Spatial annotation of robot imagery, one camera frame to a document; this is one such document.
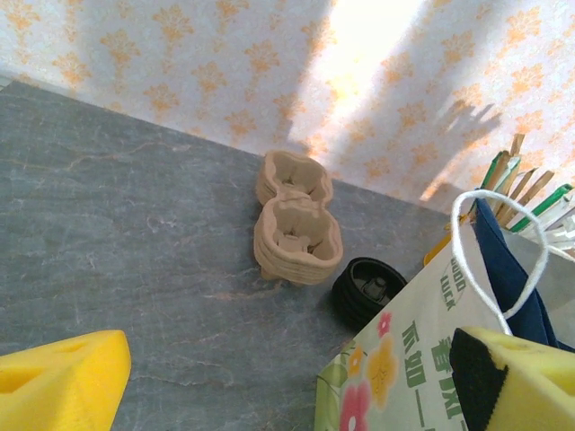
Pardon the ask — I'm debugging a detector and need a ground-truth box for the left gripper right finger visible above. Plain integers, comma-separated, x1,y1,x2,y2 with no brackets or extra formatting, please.
448,326,575,431

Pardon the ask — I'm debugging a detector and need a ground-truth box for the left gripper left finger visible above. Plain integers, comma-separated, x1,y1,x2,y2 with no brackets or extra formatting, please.
0,330,132,431

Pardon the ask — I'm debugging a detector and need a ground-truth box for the white printed paper bag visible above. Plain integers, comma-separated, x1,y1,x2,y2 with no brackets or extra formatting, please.
314,188,575,431

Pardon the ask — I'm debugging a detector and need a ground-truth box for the blue paper napkin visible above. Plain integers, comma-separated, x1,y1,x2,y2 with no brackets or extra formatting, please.
473,197,575,354

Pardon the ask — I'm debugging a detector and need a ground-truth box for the white green wrapped straw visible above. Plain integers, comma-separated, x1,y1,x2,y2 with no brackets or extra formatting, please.
536,222,575,262
516,183,575,231
479,150,523,192

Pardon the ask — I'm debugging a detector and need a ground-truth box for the stack of black lids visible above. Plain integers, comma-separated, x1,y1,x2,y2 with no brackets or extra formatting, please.
332,256,409,331

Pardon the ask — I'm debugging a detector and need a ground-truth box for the stack of pulp cup carriers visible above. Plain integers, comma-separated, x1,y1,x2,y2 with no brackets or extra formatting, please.
253,150,343,286

